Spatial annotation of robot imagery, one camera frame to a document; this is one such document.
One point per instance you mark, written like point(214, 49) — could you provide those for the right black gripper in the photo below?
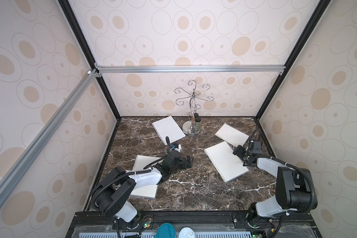
point(242, 153)

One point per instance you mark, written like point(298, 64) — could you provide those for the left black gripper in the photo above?
point(185, 164)

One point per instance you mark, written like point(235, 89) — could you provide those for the spiral notebook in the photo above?
point(227, 164)
point(231, 135)
point(146, 184)

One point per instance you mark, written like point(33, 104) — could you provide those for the torn lined page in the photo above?
point(167, 127)

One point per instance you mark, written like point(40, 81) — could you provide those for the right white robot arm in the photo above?
point(295, 191)

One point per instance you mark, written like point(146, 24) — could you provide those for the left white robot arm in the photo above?
point(110, 196)

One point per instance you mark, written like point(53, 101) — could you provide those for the chrome hook stand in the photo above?
point(193, 106)

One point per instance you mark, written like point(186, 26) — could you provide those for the green spice bottle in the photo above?
point(198, 124)

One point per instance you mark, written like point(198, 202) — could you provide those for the brown spice bottle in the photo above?
point(194, 122)

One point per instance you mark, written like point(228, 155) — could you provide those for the white round lid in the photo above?
point(186, 232)

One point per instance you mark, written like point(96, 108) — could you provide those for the teal round lid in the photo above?
point(166, 230)

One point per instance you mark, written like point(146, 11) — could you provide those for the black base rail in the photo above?
point(229, 224)

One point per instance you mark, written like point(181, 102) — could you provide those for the horizontal aluminium rail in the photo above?
point(191, 69)

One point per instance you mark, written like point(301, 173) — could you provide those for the left diagonal aluminium rail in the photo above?
point(20, 168)

